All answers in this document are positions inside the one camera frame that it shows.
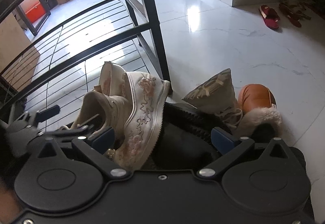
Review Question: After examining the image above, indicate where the dark red slipper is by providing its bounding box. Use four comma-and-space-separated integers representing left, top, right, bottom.
259, 4, 280, 30
279, 3, 302, 28

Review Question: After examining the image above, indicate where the red plastic box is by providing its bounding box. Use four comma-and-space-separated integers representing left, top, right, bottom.
25, 2, 46, 23

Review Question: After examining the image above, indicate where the beige laced sneaker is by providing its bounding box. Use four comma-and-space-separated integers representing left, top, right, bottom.
59, 91, 132, 146
183, 68, 243, 129

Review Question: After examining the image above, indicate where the black metal shoe rack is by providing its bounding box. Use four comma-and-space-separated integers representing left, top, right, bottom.
1, 0, 170, 131

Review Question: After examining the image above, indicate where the orange fur-lined boot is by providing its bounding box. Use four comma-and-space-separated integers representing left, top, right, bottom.
233, 84, 283, 143

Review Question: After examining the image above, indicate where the wooden cabinet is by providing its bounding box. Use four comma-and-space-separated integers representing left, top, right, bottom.
1, 14, 40, 91

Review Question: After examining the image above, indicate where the black rubber shoe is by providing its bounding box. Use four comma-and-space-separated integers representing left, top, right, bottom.
149, 102, 231, 171

